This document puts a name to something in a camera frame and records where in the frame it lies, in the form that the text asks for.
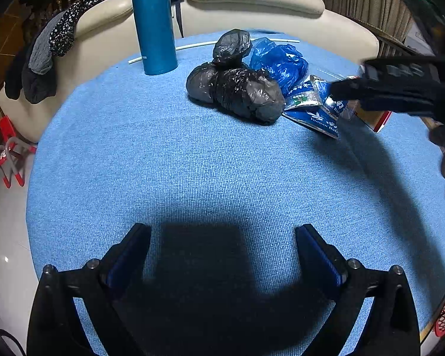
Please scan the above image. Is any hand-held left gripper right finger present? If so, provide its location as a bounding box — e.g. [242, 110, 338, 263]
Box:
[295, 223, 420, 356]

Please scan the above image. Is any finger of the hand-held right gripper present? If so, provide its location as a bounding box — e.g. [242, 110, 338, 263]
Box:
[330, 78, 442, 116]

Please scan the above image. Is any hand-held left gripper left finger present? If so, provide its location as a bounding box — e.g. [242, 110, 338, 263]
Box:
[27, 222, 152, 356]

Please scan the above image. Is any small printed cardboard box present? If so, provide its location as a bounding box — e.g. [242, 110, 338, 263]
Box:
[347, 74, 392, 134]

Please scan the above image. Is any clear striped packet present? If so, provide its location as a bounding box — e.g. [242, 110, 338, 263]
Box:
[289, 75, 332, 110]

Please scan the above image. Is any blue white packet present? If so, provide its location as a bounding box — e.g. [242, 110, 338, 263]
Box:
[283, 100, 342, 140]

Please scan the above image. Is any blue plastic bag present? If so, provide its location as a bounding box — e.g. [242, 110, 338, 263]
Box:
[249, 37, 309, 96]

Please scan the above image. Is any crinkled black plastic bag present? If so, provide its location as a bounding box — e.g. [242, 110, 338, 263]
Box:
[213, 67, 286, 126]

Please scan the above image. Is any small round black plastic bag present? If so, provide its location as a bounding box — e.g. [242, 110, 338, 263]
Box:
[212, 29, 253, 69]

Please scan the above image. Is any wooden railing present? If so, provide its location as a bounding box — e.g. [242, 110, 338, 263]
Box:
[376, 33, 423, 58]

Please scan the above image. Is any thin white rod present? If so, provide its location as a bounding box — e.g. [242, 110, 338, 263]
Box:
[129, 38, 300, 64]

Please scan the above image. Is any red grey stool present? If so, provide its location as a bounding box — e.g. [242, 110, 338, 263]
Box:
[0, 115, 38, 189]

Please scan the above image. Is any black padded jacket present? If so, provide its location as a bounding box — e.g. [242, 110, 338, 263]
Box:
[4, 41, 58, 105]

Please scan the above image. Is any blue thermos bottle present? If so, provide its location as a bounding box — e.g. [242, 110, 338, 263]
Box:
[128, 0, 179, 77]

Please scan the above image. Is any grey knit garment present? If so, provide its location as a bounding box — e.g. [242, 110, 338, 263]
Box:
[28, 9, 69, 75]

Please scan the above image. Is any clothes draped on sofa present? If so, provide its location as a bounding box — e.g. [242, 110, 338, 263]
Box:
[7, 0, 128, 45]

